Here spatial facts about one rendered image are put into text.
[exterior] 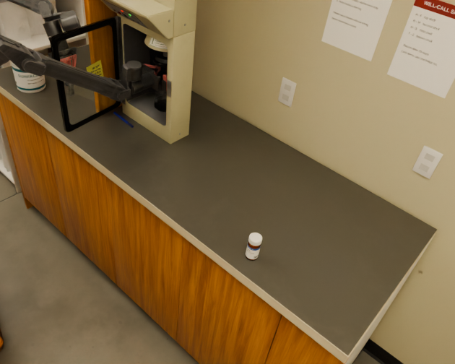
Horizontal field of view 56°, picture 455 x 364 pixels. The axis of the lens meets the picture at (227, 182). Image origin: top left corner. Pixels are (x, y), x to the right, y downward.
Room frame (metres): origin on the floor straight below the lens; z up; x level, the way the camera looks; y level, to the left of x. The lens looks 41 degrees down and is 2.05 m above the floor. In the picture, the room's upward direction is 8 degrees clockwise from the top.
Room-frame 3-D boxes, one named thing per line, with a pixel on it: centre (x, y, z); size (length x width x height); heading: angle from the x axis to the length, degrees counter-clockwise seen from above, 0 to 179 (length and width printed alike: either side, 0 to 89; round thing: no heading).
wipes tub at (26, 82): (1.77, 0.99, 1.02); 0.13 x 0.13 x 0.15
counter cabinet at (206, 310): (1.52, 0.21, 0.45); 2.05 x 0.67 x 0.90; 54
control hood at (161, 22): (1.52, 0.43, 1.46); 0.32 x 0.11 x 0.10; 54
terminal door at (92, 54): (1.51, 0.60, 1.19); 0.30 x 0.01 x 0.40; 151
